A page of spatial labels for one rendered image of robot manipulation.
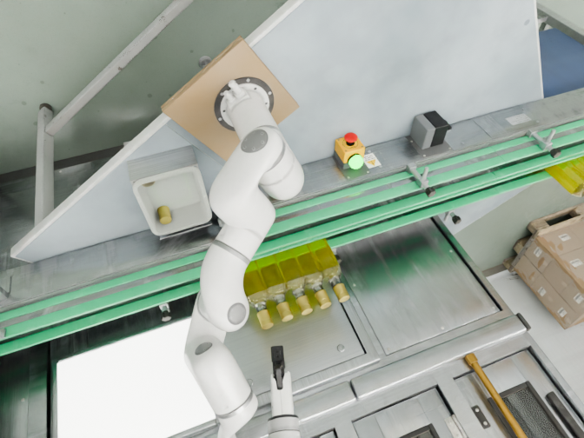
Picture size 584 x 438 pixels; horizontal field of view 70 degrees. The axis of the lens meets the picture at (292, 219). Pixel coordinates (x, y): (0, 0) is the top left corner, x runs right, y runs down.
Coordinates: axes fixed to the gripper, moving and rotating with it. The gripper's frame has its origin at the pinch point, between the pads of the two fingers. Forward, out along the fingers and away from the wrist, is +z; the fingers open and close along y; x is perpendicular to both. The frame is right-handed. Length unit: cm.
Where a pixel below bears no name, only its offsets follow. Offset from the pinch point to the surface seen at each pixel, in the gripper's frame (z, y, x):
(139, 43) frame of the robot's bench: 99, 36, 37
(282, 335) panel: 11.3, -12.6, -1.5
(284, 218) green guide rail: 35.3, 13.5, -5.5
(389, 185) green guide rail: 44, 13, -39
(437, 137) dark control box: 58, 19, -57
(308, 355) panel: 4.1, -12.4, -8.6
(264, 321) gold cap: 9.5, 1.6, 2.8
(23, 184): 89, -15, 99
